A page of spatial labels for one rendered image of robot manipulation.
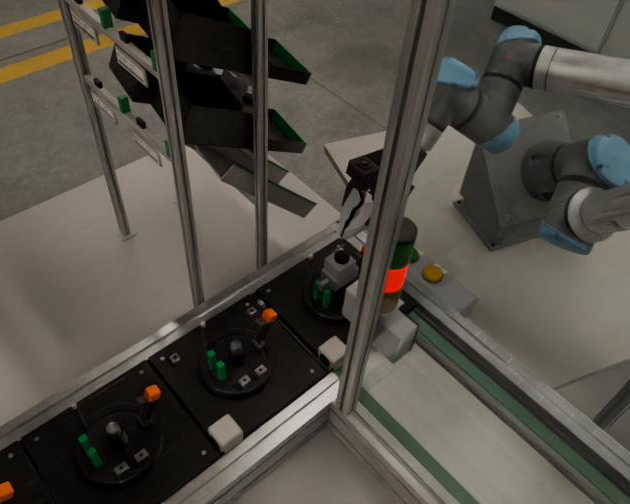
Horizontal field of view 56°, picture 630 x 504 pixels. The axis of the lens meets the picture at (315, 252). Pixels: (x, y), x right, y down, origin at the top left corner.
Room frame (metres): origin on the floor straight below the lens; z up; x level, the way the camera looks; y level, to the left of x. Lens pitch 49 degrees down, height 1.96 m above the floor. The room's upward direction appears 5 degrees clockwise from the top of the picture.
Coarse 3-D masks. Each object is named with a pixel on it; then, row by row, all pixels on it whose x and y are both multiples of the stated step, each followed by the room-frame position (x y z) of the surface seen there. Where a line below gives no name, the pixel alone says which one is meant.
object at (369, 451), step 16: (336, 416) 0.51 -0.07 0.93; (352, 416) 0.50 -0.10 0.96; (336, 432) 0.50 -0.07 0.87; (352, 432) 0.48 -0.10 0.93; (368, 432) 0.47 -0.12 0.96; (352, 448) 0.47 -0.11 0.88; (368, 448) 0.45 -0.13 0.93; (384, 448) 0.44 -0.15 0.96; (368, 464) 0.44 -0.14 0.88; (384, 464) 0.42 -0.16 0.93; (400, 464) 0.42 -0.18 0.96; (384, 480) 0.42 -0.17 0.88; (400, 480) 0.39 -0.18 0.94; (416, 480) 0.39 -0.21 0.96; (400, 496) 0.39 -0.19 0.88; (416, 496) 0.37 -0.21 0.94
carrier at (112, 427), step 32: (128, 384) 0.51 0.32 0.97; (160, 384) 0.52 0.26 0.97; (64, 416) 0.44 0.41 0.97; (96, 416) 0.44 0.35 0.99; (128, 416) 0.44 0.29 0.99; (160, 416) 0.46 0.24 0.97; (32, 448) 0.38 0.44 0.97; (64, 448) 0.38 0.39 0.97; (96, 448) 0.38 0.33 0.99; (128, 448) 0.39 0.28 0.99; (160, 448) 0.40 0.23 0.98; (192, 448) 0.41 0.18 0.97; (64, 480) 0.33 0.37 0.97; (96, 480) 0.33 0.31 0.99; (128, 480) 0.34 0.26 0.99; (160, 480) 0.35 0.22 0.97
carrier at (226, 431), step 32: (224, 320) 0.67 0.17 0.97; (160, 352) 0.58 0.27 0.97; (192, 352) 0.59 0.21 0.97; (224, 352) 0.59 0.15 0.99; (256, 352) 0.59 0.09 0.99; (288, 352) 0.61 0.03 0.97; (192, 384) 0.52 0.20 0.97; (224, 384) 0.52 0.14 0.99; (256, 384) 0.53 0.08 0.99; (288, 384) 0.54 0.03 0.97; (192, 416) 0.47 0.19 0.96; (224, 416) 0.46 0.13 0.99; (256, 416) 0.47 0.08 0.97; (224, 448) 0.41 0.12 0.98
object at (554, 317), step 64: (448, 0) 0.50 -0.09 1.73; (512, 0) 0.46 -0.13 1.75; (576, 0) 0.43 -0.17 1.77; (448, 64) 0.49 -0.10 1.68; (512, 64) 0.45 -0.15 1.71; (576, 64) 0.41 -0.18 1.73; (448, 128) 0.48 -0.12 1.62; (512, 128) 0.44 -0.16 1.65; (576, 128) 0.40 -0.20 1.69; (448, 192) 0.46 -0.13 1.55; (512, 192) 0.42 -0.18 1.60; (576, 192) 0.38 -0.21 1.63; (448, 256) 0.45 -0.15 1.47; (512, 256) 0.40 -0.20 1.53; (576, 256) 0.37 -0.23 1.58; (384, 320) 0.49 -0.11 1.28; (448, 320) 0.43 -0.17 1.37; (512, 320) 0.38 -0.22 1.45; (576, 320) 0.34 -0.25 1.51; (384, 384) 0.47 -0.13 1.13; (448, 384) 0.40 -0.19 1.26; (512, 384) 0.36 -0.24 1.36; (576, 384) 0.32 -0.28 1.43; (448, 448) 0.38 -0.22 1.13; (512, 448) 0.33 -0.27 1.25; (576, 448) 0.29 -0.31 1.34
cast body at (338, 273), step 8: (328, 256) 0.76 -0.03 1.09; (336, 256) 0.75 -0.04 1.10; (344, 256) 0.75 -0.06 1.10; (328, 264) 0.74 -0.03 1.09; (336, 264) 0.74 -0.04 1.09; (344, 264) 0.74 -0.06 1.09; (352, 264) 0.75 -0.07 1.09; (328, 272) 0.74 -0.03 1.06; (336, 272) 0.73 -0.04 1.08; (344, 272) 0.73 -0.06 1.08; (352, 272) 0.75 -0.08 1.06; (328, 280) 0.73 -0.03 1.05; (336, 280) 0.72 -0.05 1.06; (344, 280) 0.73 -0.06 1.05; (320, 288) 0.72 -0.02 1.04; (336, 288) 0.72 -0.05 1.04
